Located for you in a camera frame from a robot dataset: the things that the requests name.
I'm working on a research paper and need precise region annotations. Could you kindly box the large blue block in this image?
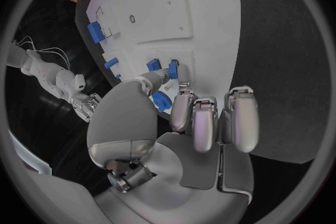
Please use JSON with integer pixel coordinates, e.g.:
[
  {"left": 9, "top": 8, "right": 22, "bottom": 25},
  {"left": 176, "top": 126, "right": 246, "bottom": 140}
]
[{"left": 87, "top": 21, "right": 106, "bottom": 44}]

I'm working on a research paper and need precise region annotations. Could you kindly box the white cable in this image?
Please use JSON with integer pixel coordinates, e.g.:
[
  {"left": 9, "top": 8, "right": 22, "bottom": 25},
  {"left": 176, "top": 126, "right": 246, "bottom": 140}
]
[
  {"left": 13, "top": 35, "right": 38, "bottom": 51},
  {"left": 32, "top": 46, "right": 72, "bottom": 71}
]

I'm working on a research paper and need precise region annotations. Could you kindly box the blue square block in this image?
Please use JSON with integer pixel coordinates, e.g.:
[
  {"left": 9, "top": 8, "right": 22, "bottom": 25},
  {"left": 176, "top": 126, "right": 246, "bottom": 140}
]
[{"left": 146, "top": 58, "right": 162, "bottom": 72}]

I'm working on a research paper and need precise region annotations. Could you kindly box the blue gear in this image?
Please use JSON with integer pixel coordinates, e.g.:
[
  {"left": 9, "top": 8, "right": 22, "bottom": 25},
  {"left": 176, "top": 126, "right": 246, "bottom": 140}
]
[{"left": 151, "top": 90, "right": 173, "bottom": 113}]

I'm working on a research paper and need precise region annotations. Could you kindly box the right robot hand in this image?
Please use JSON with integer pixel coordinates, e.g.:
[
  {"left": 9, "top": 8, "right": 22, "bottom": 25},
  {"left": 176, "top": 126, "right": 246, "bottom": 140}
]
[{"left": 70, "top": 92, "right": 103, "bottom": 123}]

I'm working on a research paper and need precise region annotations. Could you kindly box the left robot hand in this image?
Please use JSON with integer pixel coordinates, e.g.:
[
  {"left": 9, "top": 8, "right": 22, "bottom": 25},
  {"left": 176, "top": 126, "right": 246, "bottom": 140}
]
[{"left": 86, "top": 63, "right": 260, "bottom": 224}]

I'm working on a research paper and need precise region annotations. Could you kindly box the white task board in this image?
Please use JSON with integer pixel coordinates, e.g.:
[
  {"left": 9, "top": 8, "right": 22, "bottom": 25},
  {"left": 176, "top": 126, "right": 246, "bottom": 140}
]
[{"left": 85, "top": 0, "right": 242, "bottom": 121}]

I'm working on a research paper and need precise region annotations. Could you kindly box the blue short cylinder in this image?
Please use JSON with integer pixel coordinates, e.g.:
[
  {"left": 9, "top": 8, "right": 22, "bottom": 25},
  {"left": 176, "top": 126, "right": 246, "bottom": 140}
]
[{"left": 104, "top": 57, "right": 119, "bottom": 70}]

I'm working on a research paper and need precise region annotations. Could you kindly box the blue peg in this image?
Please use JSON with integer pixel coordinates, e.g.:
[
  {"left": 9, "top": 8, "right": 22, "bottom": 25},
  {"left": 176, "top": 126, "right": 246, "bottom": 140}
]
[{"left": 168, "top": 59, "right": 180, "bottom": 80}]

